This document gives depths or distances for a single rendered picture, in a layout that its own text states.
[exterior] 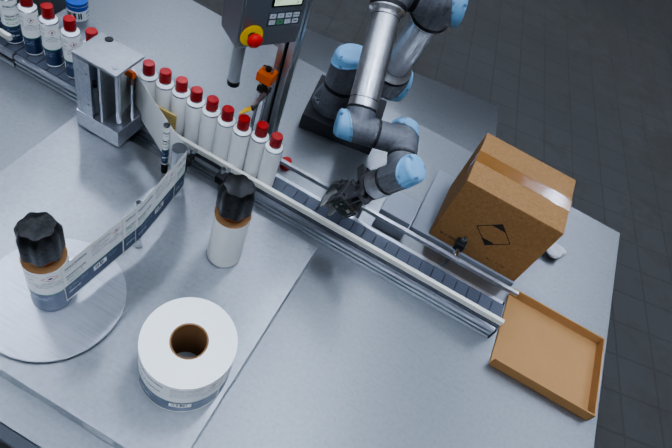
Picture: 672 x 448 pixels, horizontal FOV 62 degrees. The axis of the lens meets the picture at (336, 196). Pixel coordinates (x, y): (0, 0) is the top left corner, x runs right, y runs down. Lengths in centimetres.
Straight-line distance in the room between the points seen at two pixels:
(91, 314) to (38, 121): 68
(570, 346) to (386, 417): 64
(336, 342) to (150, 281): 50
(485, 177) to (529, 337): 49
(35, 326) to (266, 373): 53
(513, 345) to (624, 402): 139
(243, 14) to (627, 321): 259
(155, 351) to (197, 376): 10
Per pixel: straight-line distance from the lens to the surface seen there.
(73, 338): 138
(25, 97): 192
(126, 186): 161
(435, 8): 151
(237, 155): 160
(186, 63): 206
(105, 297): 142
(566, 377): 178
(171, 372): 120
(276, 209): 163
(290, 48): 150
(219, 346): 123
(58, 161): 167
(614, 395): 303
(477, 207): 163
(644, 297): 350
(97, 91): 164
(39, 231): 118
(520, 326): 177
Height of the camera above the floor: 215
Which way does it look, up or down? 49 degrees down
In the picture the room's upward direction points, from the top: 24 degrees clockwise
